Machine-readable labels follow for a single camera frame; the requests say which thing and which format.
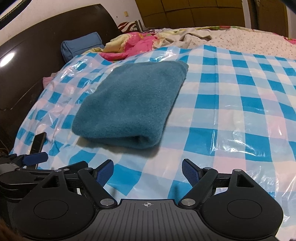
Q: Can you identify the teal fuzzy sweater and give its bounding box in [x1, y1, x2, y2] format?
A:
[72, 61, 189, 149]

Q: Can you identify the blue checkered plastic sheet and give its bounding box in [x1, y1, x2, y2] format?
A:
[12, 45, 295, 240]

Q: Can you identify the dark wooden headboard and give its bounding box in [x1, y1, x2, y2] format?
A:
[1, 4, 119, 152]

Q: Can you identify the pink floral quilt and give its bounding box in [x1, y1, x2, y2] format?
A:
[98, 32, 163, 61]

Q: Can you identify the blue pillow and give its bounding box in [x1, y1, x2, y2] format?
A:
[61, 32, 104, 62]

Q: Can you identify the white dotted bed sheet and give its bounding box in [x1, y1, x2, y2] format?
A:
[153, 26, 295, 60]

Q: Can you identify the red striped cloth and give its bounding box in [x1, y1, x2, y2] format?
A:
[118, 22, 138, 33]

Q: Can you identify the brown wooden wardrobe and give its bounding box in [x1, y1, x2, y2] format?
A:
[135, 0, 245, 29]

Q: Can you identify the brown wooden door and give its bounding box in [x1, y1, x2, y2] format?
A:
[248, 0, 288, 37]

